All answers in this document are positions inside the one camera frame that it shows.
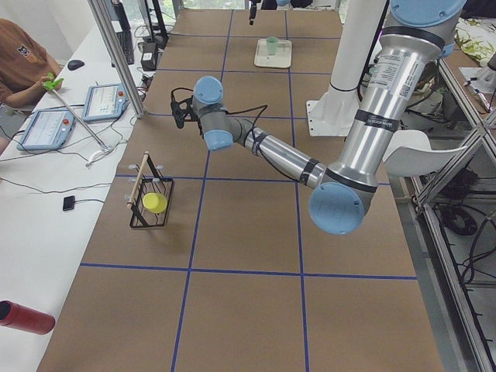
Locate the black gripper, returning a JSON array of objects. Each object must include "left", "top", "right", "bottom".
[{"left": 249, "top": 0, "right": 258, "bottom": 26}]

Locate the pale green plastic cup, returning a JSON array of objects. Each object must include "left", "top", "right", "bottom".
[{"left": 266, "top": 36, "right": 279, "bottom": 56}]

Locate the cream rabbit serving tray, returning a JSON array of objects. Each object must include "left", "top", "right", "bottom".
[{"left": 254, "top": 38, "right": 292, "bottom": 69}]

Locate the yellow plastic cup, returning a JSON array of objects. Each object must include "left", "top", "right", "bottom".
[{"left": 142, "top": 193, "right": 168, "bottom": 214}]

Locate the black power adapter box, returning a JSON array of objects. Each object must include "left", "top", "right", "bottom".
[{"left": 140, "top": 42, "right": 158, "bottom": 71}]

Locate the black keyboard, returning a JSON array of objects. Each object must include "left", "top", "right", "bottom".
[{"left": 115, "top": 30, "right": 135, "bottom": 64}]

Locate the blue teach pendant far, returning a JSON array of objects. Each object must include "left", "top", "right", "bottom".
[{"left": 82, "top": 84, "right": 129, "bottom": 122}]

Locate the blue teach pendant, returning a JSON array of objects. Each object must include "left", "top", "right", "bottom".
[
  {"left": 82, "top": 84, "right": 129, "bottom": 122},
  {"left": 17, "top": 109, "right": 75, "bottom": 151}
]

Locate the black computer mouse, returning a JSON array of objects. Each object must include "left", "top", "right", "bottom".
[{"left": 67, "top": 60, "right": 84, "bottom": 71}]

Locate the white plastic chair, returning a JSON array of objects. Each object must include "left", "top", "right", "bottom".
[{"left": 383, "top": 129, "right": 467, "bottom": 177}]

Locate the silver grabber stick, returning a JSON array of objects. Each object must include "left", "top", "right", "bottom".
[{"left": 42, "top": 72, "right": 116, "bottom": 167}]

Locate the person in brown shirt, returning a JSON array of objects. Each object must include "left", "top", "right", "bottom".
[{"left": 1, "top": 19, "right": 61, "bottom": 109}]

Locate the blue teach pendant near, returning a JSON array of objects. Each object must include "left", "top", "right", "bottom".
[{"left": 17, "top": 109, "right": 75, "bottom": 151}]

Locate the small black square device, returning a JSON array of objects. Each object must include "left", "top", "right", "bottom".
[{"left": 62, "top": 195, "right": 76, "bottom": 212}]

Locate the red cylinder bottle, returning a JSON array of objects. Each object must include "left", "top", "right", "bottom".
[{"left": 1, "top": 300, "right": 56, "bottom": 335}]

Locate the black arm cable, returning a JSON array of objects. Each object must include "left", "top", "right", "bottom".
[{"left": 224, "top": 103, "right": 272, "bottom": 156}]

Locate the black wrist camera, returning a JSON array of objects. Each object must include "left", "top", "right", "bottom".
[{"left": 170, "top": 97, "right": 191, "bottom": 129}]

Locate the aluminium frame post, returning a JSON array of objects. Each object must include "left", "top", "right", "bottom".
[{"left": 88, "top": 0, "right": 145, "bottom": 119}]

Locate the black wire cup rack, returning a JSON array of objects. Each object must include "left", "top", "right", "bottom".
[{"left": 126, "top": 151, "right": 174, "bottom": 229}]

